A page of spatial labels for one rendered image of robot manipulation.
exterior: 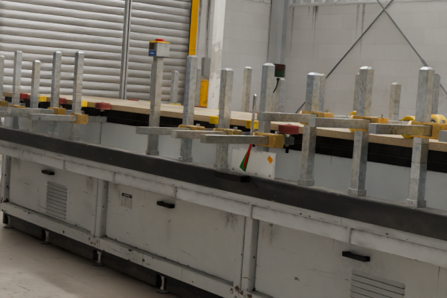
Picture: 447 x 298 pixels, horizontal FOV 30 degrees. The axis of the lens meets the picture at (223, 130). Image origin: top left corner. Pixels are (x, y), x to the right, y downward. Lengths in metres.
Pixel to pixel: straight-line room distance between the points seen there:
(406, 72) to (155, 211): 8.11
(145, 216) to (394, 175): 1.67
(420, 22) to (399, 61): 0.62
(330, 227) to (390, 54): 9.30
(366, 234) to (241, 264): 0.93
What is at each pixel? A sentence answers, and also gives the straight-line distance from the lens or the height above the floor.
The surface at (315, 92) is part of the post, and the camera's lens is 3.02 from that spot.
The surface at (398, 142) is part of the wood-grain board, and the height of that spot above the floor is 0.89.
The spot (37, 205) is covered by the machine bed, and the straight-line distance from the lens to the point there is 5.39.
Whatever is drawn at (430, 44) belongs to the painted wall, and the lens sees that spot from 11.77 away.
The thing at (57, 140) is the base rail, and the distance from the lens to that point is 4.55.
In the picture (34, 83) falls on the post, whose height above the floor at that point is 0.98.
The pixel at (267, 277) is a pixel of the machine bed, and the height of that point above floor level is 0.25.
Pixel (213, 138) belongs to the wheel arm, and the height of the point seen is 0.85.
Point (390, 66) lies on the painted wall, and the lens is 12.17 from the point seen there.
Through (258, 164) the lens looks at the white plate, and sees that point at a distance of 3.21.
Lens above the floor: 1.04
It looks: 3 degrees down
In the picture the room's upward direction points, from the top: 4 degrees clockwise
